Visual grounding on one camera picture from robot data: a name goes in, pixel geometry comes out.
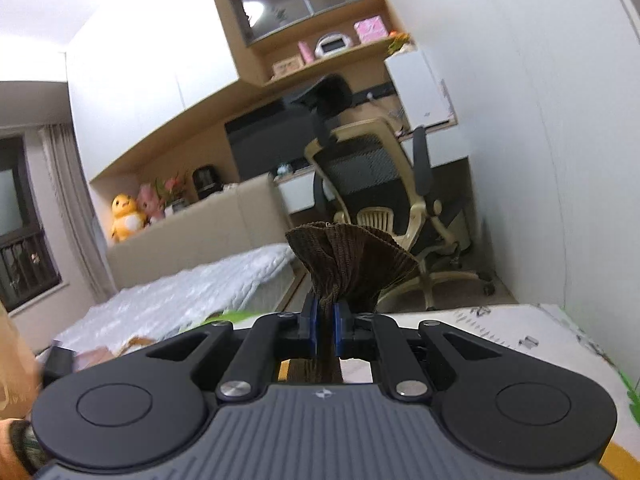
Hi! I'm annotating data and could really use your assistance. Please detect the cartoon animal printed mat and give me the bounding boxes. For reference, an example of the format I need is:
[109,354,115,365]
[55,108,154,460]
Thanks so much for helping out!
[200,302,640,466]

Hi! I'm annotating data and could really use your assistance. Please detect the beige mesh office chair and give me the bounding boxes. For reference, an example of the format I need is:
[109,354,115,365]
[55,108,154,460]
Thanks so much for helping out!
[282,74,496,311]

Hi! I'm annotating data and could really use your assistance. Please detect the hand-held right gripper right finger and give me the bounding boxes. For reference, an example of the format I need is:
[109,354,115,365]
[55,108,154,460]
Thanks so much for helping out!
[332,300,501,403]

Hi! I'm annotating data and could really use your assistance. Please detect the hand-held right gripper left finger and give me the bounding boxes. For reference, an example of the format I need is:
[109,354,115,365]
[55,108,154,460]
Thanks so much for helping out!
[145,300,321,403]

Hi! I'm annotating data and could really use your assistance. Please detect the yellow duck plush toy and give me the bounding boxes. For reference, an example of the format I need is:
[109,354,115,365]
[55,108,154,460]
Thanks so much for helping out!
[110,194,150,243]

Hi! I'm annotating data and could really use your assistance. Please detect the grey curtain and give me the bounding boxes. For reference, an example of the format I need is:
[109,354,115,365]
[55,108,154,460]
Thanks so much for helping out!
[40,122,118,306]

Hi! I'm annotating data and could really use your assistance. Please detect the orange flower decoration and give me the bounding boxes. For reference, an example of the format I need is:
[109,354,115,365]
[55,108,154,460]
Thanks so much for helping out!
[387,32,416,56]

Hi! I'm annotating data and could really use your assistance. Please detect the pink plush toy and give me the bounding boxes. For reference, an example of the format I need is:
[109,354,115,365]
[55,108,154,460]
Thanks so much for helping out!
[137,184,166,226]

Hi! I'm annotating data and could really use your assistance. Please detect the brown dotted corduroy pants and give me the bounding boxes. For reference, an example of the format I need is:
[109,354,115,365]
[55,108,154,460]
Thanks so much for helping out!
[285,221,420,386]

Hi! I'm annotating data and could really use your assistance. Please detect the beige padded headboard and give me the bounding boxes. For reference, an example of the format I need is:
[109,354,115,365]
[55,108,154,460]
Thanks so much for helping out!
[105,172,293,293]

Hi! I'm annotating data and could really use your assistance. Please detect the white computer tower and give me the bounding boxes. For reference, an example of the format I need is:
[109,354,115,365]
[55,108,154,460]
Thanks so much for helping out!
[384,50,456,131]

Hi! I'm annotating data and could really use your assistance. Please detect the pink patterned box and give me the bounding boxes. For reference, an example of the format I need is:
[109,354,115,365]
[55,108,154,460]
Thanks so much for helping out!
[354,16,390,43]

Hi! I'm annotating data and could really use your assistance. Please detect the black computer monitor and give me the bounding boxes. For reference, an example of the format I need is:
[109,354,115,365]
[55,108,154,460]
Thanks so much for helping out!
[224,100,326,181]

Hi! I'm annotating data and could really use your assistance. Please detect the pink gift box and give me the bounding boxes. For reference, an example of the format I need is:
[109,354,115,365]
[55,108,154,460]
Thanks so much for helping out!
[72,335,161,368]

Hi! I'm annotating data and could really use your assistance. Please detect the white desk clock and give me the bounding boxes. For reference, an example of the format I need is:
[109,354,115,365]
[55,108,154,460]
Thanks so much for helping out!
[315,32,353,56]

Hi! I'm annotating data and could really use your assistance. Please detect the person's left forearm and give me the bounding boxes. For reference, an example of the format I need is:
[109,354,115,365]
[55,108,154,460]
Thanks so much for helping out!
[0,417,51,480]

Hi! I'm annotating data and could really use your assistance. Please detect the potted plant with red leaves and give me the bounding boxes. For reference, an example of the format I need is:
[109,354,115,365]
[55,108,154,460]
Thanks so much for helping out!
[155,172,191,216]

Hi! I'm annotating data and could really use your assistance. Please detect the small wooden box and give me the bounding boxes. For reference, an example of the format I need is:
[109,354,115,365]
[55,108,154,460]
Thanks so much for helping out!
[272,57,303,80]

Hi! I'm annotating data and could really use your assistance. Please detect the dark framed window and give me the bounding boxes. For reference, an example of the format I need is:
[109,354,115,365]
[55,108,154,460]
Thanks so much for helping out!
[0,135,63,316]

